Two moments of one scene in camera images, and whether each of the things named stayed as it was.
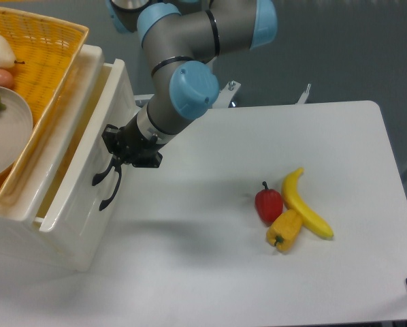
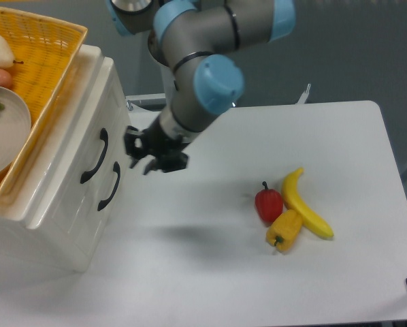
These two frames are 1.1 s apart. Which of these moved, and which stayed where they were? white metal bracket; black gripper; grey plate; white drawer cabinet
Moved: black gripper
Stayed: grey plate; white drawer cabinet; white metal bracket
